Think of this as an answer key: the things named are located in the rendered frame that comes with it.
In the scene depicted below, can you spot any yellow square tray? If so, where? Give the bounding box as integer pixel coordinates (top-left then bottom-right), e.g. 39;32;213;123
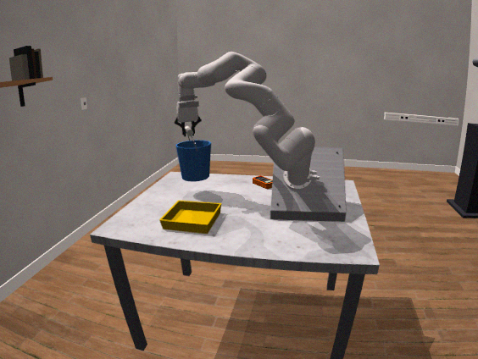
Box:
159;201;221;234

